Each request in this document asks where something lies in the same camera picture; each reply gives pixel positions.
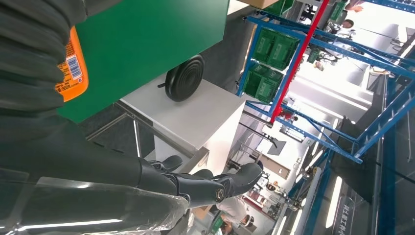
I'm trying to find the clear plastic hand wrap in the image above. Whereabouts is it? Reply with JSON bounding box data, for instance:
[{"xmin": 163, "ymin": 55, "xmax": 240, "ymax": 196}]
[{"xmin": 0, "ymin": 168, "xmax": 190, "ymax": 235}]

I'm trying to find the white cabinet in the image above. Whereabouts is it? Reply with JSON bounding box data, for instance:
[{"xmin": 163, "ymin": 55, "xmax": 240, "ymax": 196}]
[{"xmin": 120, "ymin": 77, "xmax": 247, "ymax": 176}]

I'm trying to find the black round stool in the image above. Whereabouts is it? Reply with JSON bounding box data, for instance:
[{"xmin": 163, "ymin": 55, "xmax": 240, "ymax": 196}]
[{"xmin": 158, "ymin": 54, "xmax": 206, "ymax": 103}]

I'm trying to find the person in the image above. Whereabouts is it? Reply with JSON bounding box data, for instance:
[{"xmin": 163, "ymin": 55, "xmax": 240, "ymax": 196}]
[
  {"xmin": 324, "ymin": 19, "xmax": 357, "ymax": 38},
  {"xmin": 344, "ymin": 0, "xmax": 367, "ymax": 14},
  {"xmin": 214, "ymin": 196, "xmax": 257, "ymax": 235}
]

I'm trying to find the brown door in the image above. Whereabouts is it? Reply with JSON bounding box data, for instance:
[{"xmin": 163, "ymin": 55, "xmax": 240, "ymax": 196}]
[{"xmin": 259, "ymin": 154, "xmax": 292, "ymax": 180}]

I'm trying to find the grey board on pole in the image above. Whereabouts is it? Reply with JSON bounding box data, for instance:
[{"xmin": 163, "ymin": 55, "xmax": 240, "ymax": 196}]
[{"xmin": 238, "ymin": 121, "xmax": 288, "ymax": 156}]

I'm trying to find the green plastic crate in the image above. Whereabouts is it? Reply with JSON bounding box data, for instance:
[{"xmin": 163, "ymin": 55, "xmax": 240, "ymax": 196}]
[
  {"xmin": 264, "ymin": 0, "xmax": 295, "ymax": 16},
  {"xmin": 254, "ymin": 70, "xmax": 285, "ymax": 104},
  {"xmin": 243, "ymin": 63, "xmax": 270, "ymax": 98},
  {"xmin": 267, "ymin": 32, "xmax": 300, "ymax": 71},
  {"xmin": 252, "ymin": 27, "xmax": 276, "ymax": 64}
]

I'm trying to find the red barrier bar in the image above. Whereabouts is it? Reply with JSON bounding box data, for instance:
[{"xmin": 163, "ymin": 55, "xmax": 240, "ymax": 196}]
[{"xmin": 271, "ymin": 0, "xmax": 330, "ymax": 124}]

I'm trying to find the blue steel shelf rack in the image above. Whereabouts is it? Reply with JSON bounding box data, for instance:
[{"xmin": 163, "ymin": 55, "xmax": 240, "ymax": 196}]
[{"xmin": 236, "ymin": 0, "xmax": 415, "ymax": 165}]

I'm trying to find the steel frame table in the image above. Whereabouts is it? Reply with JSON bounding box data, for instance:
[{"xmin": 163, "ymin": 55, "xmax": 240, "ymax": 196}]
[{"xmin": 86, "ymin": 100, "xmax": 210, "ymax": 174}]

